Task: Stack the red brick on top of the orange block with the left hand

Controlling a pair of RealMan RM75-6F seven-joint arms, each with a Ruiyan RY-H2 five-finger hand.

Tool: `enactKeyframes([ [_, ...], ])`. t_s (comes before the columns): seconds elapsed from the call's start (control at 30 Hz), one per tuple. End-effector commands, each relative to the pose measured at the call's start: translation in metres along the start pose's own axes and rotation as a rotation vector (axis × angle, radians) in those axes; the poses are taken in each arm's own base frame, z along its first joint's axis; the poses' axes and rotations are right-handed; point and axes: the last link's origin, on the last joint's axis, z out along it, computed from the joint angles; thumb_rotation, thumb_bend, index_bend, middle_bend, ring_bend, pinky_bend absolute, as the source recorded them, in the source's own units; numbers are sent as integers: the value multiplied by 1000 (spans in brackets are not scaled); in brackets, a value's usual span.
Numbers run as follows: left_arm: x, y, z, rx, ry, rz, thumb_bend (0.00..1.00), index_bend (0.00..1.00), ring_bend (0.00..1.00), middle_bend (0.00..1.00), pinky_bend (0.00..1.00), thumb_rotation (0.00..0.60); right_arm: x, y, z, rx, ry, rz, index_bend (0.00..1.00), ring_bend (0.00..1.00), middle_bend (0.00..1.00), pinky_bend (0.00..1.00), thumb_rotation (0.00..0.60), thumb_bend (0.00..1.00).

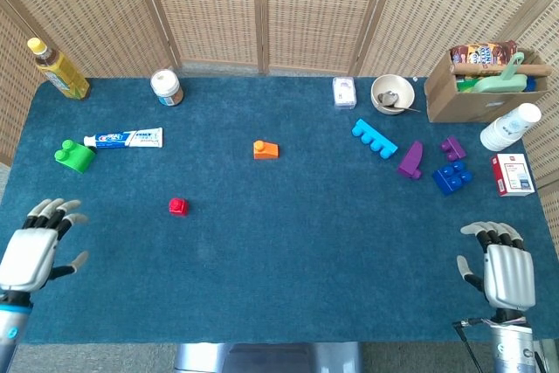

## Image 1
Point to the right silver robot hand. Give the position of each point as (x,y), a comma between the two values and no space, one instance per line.
(511,272)

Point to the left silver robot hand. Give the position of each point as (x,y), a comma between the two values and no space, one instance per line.
(30,255)

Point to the red toy block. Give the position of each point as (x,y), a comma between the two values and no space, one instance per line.
(179,208)

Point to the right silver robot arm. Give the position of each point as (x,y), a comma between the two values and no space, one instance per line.
(511,347)

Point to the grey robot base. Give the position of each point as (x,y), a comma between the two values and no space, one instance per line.
(266,357)

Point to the stack of white paper cups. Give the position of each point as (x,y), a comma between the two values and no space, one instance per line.
(508,126)

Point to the red and white carton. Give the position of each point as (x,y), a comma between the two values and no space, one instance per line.
(515,174)

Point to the green two-stud block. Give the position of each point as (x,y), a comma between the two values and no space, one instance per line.
(76,156)

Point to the dark blue four-stud block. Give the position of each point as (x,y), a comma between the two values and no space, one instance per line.
(452,177)

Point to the small purple block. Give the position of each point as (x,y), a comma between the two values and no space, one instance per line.
(453,149)

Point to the purple sloped block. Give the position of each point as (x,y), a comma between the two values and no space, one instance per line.
(412,160)

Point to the white blue toothpaste tube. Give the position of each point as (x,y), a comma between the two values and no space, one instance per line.
(126,138)

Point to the cardboard box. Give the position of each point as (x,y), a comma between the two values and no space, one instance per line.
(463,104)

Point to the yellow-capped tea bottle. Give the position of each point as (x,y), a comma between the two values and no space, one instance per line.
(63,73)

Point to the blue plastic item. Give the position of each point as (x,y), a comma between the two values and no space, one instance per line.
(531,84)

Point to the cyan long toy block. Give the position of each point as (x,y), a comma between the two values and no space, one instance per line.
(375,139)

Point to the light green plastic dustpan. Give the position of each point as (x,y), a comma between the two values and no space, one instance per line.
(502,82)

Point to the green yellow packet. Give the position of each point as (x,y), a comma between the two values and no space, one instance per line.
(466,84)

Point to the wooden rolling pin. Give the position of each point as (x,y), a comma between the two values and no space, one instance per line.
(533,70)

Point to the metal spoon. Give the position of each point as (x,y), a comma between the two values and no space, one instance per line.
(388,98)

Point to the beige bowl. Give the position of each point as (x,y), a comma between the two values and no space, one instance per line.
(404,87)

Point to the white-lidded brown jar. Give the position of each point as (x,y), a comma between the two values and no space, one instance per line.
(167,89)

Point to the brown snack bag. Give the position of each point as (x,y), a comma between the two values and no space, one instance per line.
(482,53)

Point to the blue carpet table mat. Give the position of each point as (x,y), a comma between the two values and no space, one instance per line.
(284,237)

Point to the small clear plastic box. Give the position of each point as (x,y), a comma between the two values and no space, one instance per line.
(344,93)

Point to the orange sloped block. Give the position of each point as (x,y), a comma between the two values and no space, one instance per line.
(266,151)

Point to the wicker folding screen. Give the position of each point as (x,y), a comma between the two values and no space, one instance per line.
(218,2)

